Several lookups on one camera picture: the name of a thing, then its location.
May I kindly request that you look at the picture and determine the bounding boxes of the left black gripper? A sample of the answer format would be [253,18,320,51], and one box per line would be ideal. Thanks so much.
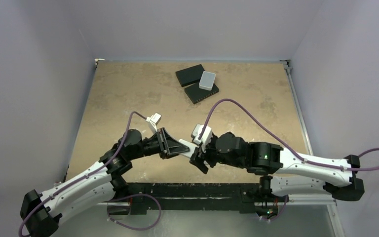
[128,127,189,160]

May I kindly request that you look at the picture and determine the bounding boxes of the white remote control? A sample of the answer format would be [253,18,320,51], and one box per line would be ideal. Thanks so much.
[179,139,198,158]

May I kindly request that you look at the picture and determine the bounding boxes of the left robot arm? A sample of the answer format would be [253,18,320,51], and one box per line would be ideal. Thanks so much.
[18,128,195,237]

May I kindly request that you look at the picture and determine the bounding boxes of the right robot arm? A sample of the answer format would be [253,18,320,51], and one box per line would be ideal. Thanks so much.
[190,132,365,201]

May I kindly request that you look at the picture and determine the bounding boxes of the black box front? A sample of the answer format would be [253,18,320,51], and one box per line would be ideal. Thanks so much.
[184,84,220,104]

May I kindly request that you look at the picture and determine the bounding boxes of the black box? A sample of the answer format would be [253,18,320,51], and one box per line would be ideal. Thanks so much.
[184,84,220,104]
[175,64,205,87]

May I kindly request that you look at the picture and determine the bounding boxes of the black base bar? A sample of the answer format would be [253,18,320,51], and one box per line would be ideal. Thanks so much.
[111,176,289,216]

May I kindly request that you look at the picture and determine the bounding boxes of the white plastic box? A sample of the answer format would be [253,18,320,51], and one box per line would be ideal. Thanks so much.
[198,71,216,91]

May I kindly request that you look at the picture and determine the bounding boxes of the black box rear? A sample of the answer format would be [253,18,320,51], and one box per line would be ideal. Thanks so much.
[175,64,205,87]

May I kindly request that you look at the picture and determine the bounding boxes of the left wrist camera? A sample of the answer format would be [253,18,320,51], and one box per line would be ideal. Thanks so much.
[146,113,161,134]

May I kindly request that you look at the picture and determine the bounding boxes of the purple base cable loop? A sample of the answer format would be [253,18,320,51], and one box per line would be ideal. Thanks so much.
[107,194,162,231]

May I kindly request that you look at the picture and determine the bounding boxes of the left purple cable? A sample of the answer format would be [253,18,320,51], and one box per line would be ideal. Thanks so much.
[18,111,149,237]

